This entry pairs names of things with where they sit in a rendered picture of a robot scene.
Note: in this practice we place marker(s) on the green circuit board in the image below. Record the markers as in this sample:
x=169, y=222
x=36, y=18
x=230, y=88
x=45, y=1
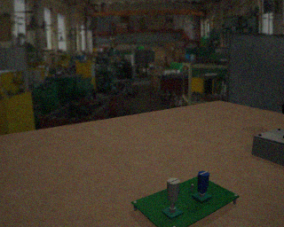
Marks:
x=181, y=205

